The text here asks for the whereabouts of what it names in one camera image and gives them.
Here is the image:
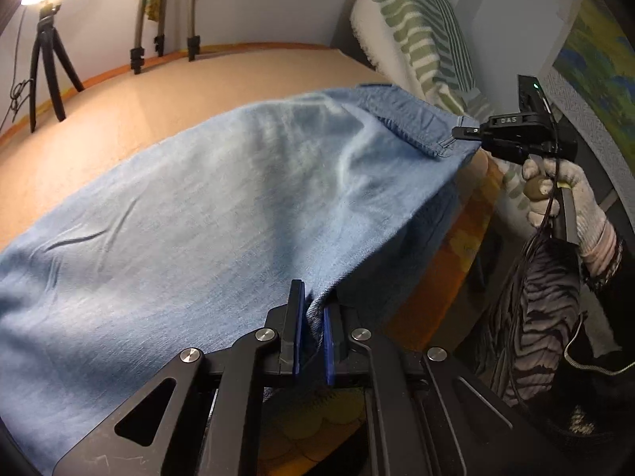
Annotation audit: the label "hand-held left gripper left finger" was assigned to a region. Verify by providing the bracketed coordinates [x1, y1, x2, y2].
[52, 279, 308, 476]

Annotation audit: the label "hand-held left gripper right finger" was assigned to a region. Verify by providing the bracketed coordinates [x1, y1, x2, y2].
[322, 302, 567, 476]

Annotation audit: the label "blue denim pants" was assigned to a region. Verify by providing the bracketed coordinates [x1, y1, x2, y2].
[0, 84, 482, 476]

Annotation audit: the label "person's right forearm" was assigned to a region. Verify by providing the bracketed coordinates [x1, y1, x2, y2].
[578, 230, 635, 303]

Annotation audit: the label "person's right hand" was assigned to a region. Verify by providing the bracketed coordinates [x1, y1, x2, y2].
[521, 155, 619, 284]

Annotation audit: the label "white green striped blanket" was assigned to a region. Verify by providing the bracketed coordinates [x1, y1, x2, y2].
[348, 0, 534, 219]

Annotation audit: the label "orange patterned bedsheet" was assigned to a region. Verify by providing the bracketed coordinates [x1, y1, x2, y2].
[258, 151, 504, 476]

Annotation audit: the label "grey striped garment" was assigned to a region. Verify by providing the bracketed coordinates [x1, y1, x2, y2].
[489, 238, 591, 410]

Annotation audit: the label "black tripod legs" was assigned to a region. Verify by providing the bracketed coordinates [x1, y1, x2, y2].
[128, 0, 203, 76]

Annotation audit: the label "small black tripod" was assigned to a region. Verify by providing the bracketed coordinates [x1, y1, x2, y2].
[29, 2, 86, 134]

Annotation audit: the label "green yellow wall painting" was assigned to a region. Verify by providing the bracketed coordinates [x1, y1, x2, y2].
[541, 0, 635, 204]

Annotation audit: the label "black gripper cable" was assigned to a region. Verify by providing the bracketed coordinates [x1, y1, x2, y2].
[506, 156, 564, 407]

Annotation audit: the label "grey braided cable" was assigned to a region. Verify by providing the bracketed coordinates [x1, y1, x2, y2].
[564, 307, 632, 376]

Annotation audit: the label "thin black lamp cable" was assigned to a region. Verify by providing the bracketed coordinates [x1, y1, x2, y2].
[0, 10, 37, 132]

